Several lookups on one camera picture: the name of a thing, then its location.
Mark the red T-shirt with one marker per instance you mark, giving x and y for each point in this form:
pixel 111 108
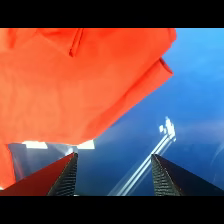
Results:
pixel 66 86

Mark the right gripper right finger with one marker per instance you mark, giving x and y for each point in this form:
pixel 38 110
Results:
pixel 176 180

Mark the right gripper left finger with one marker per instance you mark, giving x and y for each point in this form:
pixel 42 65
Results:
pixel 56 180

